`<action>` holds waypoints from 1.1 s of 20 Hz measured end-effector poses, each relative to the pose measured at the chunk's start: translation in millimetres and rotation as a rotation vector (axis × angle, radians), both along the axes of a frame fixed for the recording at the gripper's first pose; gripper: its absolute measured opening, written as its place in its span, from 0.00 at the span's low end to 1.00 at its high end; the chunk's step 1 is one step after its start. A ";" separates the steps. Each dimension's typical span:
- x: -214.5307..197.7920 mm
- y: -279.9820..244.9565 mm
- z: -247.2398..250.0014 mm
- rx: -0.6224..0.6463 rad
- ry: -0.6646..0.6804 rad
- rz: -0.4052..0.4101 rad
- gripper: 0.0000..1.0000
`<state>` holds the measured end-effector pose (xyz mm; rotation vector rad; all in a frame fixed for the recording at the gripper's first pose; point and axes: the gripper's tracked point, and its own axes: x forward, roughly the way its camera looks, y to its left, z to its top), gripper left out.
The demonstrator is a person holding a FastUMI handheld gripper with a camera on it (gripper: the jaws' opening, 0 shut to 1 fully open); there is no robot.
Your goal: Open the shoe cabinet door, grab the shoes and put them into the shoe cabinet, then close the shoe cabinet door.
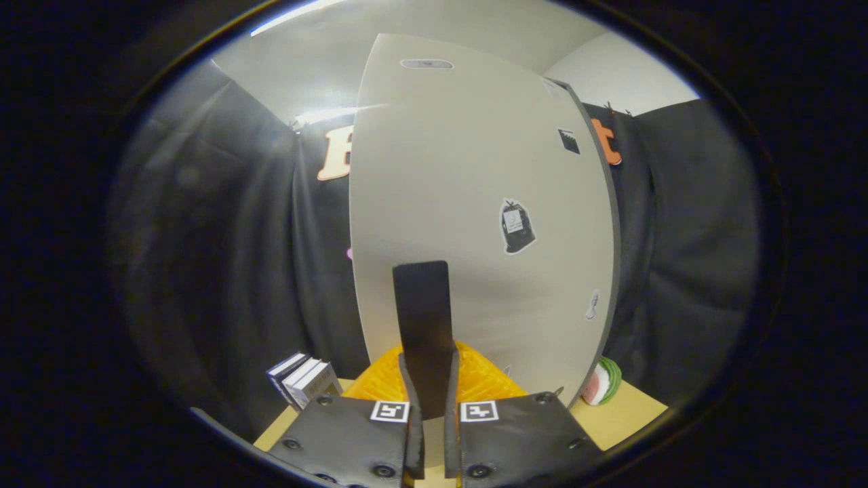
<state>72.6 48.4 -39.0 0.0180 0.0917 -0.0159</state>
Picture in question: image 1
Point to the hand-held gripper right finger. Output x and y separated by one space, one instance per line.
437 305

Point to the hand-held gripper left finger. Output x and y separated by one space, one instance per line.
409 305

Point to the small white-cover book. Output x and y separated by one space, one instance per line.
302 376
317 385

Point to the small dark-cover book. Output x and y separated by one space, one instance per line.
283 369

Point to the watermelon slice toy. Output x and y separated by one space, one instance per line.
602 383

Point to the black backdrop cloth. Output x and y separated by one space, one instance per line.
224 271

